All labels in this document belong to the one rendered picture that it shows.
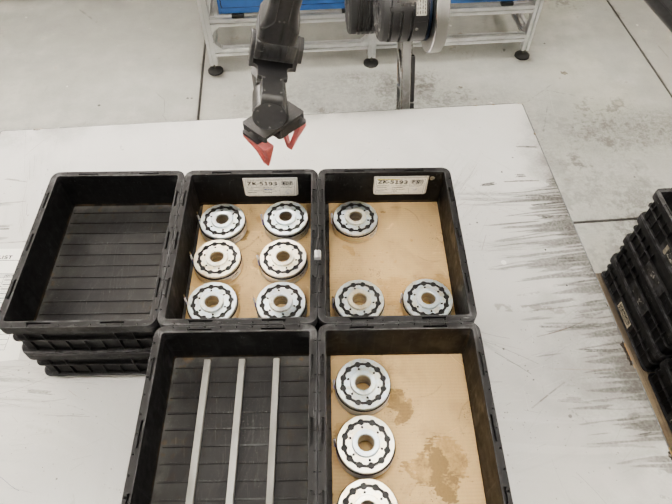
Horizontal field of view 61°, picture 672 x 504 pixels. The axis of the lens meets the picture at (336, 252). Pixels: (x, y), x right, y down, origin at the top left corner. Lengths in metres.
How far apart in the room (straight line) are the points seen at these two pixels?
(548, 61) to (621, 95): 0.42
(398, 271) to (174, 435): 0.56
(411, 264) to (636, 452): 0.59
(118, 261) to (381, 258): 0.58
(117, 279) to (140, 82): 2.04
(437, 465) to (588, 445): 0.36
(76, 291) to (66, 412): 0.25
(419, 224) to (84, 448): 0.86
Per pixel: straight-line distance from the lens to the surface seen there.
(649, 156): 3.03
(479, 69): 3.26
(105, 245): 1.38
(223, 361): 1.15
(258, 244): 1.29
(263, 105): 0.95
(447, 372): 1.14
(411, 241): 1.30
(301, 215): 1.30
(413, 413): 1.10
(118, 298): 1.29
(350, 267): 1.24
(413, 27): 1.38
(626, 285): 2.13
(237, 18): 3.02
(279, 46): 0.97
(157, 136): 1.80
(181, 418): 1.13
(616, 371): 1.41
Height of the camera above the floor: 1.85
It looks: 54 degrees down
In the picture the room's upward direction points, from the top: straight up
